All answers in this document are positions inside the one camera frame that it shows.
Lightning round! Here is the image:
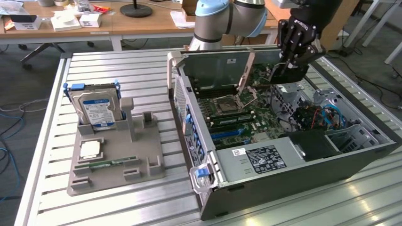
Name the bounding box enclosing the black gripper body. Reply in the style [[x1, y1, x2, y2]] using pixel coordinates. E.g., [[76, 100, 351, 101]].
[[287, 0, 336, 59]]

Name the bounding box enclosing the graphics card with metal bracket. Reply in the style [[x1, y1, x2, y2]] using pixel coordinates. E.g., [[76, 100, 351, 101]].
[[237, 47, 311, 92]]

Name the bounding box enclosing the black power strip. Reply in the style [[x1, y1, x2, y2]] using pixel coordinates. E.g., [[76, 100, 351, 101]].
[[328, 46, 348, 57]]

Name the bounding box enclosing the metal drive cage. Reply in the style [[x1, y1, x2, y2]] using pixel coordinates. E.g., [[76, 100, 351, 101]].
[[269, 82, 317, 123]]

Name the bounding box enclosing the black connector block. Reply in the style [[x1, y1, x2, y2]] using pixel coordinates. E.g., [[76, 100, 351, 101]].
[[295, 107, 317, 130]]

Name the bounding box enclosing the metal socket cover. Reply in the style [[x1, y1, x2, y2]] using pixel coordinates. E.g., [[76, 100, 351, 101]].
[[236, 86, 259, 107]]

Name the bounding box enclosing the white paper stack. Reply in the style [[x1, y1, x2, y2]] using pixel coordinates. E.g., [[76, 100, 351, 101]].
[[169, 10, 197, 29]]

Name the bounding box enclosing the CPU socket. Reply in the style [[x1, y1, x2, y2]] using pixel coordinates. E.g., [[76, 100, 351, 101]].
[[212, 96, 241, 115]]

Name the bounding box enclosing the metal disk bay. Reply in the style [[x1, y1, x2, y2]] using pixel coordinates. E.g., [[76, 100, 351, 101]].
[[324, 123, 380, 153]]

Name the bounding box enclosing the green RAM stick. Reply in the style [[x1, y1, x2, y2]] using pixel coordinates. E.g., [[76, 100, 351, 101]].
[[73, 156, 138, 169], [209, 113, 253, 123]]

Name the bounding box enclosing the blue expansion slot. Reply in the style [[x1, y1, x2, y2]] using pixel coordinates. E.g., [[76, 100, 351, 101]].
[[211, 129, 245, 142]]

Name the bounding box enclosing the wooden desk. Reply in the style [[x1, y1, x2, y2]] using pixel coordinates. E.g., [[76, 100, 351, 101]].
[[0, 0, 285, 51]]

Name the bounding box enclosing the blue card retainer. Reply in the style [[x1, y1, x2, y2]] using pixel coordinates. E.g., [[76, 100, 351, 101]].
[[184, 105, 209, 164]]

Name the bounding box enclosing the black round lamp base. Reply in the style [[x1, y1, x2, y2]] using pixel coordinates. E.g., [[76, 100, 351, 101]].
[[118, 0, 153, 18]]

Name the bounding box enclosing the grey power supply unit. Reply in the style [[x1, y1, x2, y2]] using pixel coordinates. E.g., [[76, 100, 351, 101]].
[[215, 137, 307, 183]]

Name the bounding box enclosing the open black PC case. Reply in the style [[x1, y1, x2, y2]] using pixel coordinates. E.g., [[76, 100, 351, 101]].
[[165, 42, 396, 221]]

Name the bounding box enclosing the red package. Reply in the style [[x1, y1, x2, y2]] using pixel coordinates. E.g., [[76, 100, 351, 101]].
[[93, 4, 113, 15]]

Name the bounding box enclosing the white printed box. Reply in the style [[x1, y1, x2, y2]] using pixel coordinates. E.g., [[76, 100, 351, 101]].
[[77, 13, 102, 28]]

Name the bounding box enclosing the blue case latch tab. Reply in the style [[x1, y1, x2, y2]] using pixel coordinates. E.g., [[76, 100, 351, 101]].
[[193, 168, 211, 181]]

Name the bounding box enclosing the grey crumpled foil bag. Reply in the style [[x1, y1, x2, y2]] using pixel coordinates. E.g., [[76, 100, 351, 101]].
[[73, 0, 92, 12]]

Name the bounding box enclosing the hard disk in blue caddy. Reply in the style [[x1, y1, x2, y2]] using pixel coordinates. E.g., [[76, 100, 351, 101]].
[[62, 80, 124, 129]]

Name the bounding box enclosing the white box with tape roll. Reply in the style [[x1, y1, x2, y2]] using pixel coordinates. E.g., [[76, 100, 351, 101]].
[[49, 10, 82, 32]]

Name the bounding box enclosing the grey printed parts rack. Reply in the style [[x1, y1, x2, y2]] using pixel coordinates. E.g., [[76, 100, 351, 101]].
[[66, 97, 167, 197]]

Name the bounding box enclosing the black office chair base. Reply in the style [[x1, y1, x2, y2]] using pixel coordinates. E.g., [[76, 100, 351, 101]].
[[18, 41, 66, 70]]

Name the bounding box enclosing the silver CPU chip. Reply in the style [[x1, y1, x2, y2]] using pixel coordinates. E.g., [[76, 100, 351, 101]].
[[80, 142, 101, 159]]

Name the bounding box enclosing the white box with black top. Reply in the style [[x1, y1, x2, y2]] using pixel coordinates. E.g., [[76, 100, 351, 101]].
[[9, 14, 42, 31]]

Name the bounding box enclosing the white paper pile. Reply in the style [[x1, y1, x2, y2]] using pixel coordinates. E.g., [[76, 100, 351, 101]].
[[0, 4, 25, 17]]

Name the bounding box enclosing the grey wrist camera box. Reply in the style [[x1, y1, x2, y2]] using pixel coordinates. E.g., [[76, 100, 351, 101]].
[[271, 0, 297, 9]]

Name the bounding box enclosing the white desk frame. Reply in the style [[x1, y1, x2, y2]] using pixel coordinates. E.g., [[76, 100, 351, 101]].
[[343, 0, 402, 65]]

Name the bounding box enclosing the red wire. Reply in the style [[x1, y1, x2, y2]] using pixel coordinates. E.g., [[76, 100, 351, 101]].
[[309, 105, 324, 129]]

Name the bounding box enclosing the blue wire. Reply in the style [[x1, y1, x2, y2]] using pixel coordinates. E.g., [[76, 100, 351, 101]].
[[323, 103, 348, 130]]

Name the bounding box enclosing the grey case handle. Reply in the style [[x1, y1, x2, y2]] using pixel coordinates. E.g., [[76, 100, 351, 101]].
[[165, 51, 189, 91], [189, 150, 220, 195]]

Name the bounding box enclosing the white floor cable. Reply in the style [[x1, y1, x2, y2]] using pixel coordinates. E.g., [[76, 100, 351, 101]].
[[0, 98, 49, 113]]

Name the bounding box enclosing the blue floor cable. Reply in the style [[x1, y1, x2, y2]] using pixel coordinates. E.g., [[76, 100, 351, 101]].
[[0, 113, 25, 202]]

